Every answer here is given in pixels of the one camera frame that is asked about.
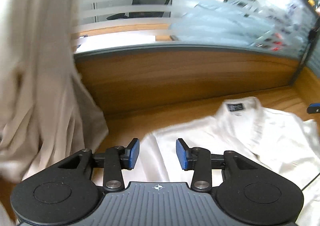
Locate beige satin shirt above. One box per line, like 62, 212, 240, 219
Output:
134, 97, 319, 225

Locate black scissors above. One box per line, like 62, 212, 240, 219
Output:
308, 18, 320, 42

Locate beige garment pile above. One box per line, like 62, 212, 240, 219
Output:
0, 0, 110, 226

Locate glass desk partition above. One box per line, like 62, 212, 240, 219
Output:
71, 0, 320, 79

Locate yellow rubber duck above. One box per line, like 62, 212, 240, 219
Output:
308, 0, 315, 6

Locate clear plastic bag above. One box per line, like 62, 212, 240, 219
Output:
169, 0, 308, 52

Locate white paper sheet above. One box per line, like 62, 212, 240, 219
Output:
75, 31, 156, 53

